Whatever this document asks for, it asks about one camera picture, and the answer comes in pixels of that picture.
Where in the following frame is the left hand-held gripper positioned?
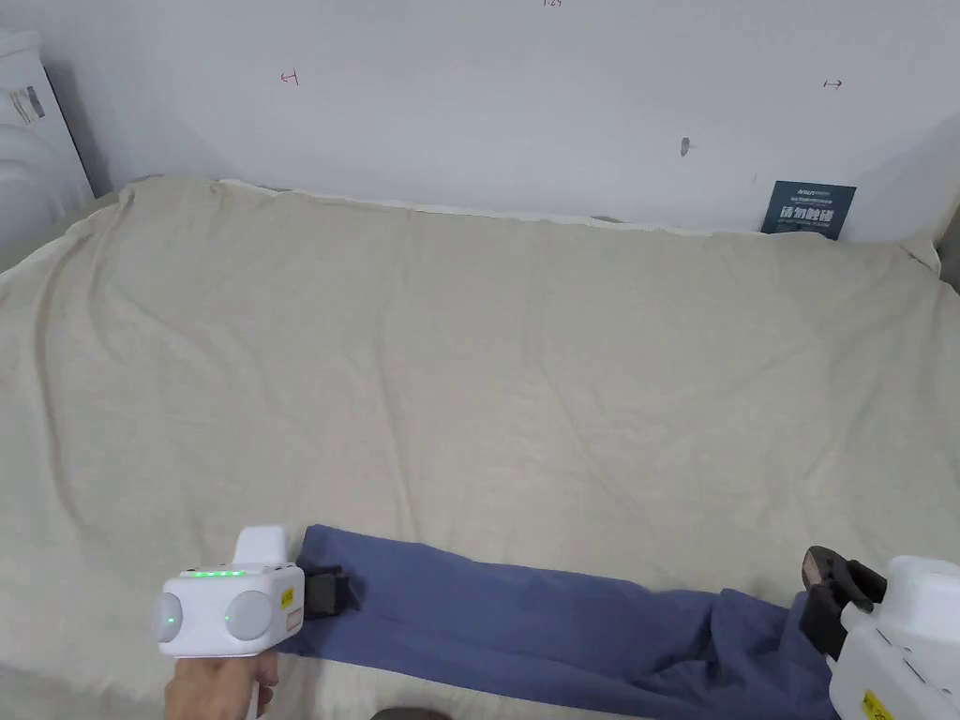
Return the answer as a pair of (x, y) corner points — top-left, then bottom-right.
(152, 524), (368, 720)

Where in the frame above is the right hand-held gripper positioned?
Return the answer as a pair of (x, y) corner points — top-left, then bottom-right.
(798, 545), (960, 720)

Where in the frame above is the blue garment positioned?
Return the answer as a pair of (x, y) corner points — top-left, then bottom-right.
(278, 523), (843, 720)

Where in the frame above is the person's left hand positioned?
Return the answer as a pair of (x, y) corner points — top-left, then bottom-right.
(164, 651), (280, 720)

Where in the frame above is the bed with beige sheet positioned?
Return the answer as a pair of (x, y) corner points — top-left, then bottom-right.
(0, 175), (960, 720)

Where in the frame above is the dark blue sign card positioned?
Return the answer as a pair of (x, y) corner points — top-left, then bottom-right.
(759, 179), (859, 244)

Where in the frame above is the white appliance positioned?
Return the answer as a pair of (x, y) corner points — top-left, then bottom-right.
(0, 28), (98, 252)

